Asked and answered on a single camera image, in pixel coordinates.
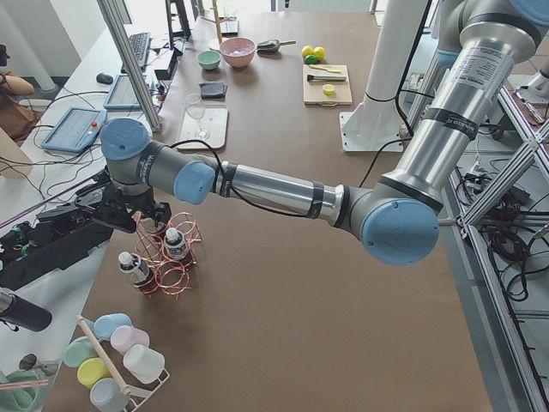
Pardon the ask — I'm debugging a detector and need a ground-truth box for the white plastic cup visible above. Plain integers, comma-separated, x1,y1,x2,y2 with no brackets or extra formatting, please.
123,344,165,384

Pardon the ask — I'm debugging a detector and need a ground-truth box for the black thermos bottle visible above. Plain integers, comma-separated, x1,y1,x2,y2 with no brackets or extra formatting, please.
1,291,52,332

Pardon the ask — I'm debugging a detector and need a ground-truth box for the steel ice scoop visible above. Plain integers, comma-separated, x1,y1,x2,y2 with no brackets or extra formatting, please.
256,39,297,54

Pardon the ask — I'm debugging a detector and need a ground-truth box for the bamboo cutting board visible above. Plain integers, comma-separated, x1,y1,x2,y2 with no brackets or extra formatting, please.
303,64,353,106

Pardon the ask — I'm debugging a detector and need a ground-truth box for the white wire cup rack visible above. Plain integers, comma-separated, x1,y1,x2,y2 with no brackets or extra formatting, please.
77,315,171,411

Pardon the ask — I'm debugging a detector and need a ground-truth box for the pink bowl of ice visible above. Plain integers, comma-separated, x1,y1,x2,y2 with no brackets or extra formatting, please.
220,37,256,68

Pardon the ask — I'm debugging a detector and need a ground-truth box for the yellow lemon upper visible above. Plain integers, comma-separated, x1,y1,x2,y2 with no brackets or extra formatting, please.
301,45,315,59

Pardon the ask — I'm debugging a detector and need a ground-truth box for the black computer mouse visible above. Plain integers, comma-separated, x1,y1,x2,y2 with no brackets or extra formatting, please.
96,72,113,85

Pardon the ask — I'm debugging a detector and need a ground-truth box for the copper wire bottle basket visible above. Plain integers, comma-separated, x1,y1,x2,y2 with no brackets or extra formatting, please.
133,212,202,300

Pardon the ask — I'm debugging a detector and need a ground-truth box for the blue plastic cup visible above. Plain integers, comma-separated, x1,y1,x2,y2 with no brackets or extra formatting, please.
93,312,132,341

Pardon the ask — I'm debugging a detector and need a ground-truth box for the yellow plastic cup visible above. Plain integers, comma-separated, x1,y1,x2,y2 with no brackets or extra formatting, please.
76,357,112,389

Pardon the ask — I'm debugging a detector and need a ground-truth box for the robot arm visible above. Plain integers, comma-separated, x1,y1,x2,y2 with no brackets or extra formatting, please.
85,1,548,266

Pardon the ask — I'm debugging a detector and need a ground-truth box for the tea bottle lower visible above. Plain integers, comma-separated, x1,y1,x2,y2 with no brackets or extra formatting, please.
118,251,154,292

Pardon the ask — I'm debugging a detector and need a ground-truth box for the tea bottle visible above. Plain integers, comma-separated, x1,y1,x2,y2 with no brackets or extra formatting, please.
164,227,191,264
118,251,154,292

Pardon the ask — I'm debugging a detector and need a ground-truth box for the black keyboard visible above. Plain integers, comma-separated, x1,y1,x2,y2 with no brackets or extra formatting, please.
128,32,151,71

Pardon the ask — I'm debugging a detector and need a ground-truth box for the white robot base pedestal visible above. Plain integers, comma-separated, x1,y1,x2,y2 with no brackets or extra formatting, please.
340,0,431,153

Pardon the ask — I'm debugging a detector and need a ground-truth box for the cream rabbit tray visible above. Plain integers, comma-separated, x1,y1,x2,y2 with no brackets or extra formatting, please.
176,101,228,149

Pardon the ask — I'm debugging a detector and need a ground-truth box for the half lemon slice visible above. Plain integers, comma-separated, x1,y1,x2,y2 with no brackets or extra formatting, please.
323,83,335,96

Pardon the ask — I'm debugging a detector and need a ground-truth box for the blue teach pendant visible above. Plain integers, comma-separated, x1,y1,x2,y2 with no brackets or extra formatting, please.
40,107,106,154
103,74,141,111

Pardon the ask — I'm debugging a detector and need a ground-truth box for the steel muddler black tip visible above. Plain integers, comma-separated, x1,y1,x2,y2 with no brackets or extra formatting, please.
306,74,347,83

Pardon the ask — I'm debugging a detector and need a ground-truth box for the pink plastic cup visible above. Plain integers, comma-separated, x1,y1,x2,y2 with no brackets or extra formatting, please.
110,325,150,355

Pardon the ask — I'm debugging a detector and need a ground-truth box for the green plastic cup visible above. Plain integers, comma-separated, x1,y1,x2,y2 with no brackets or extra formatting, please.
63,336,97,368

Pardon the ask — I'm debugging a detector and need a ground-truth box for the tea bottle upper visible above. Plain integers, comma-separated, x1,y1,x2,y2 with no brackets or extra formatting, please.
164,227,191,264

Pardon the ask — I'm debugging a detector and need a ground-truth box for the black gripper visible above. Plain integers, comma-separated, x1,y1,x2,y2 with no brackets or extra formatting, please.
75,169,172,233

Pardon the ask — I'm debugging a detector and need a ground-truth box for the grey folded cloth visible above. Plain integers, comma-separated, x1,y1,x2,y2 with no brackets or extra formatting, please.
199,82,228,100

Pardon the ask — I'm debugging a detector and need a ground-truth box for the blue teach pendant near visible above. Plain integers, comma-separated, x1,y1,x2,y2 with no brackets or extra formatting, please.
40,107,106,154

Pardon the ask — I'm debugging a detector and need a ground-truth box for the yellow plastic knife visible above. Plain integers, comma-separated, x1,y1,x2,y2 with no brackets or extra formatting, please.
309,64,342,74

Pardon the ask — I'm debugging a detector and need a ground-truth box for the green bowl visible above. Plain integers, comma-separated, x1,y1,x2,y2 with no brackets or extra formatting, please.
196,50,221,70

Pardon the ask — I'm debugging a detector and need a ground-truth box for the blue teach pendant far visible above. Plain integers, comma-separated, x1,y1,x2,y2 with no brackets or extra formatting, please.
103,74,141,111

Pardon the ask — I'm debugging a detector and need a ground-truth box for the clear wine glass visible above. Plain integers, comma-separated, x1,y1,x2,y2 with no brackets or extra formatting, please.
185,93,210,140

